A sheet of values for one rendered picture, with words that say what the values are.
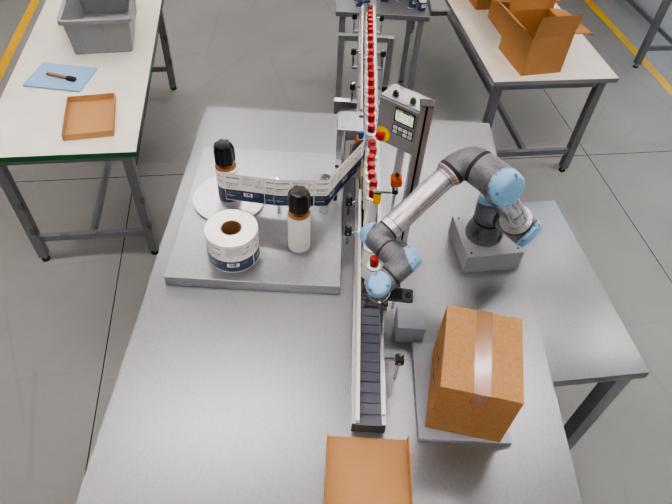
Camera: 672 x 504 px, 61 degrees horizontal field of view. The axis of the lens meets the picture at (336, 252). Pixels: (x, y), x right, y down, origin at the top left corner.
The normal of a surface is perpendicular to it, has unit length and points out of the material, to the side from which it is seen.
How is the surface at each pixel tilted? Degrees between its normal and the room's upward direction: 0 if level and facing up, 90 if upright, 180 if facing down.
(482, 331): 0
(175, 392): 0
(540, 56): 91
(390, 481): 0
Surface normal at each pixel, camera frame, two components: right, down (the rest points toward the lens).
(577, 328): 0.04, -0.67
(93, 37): 0.18, 0.80
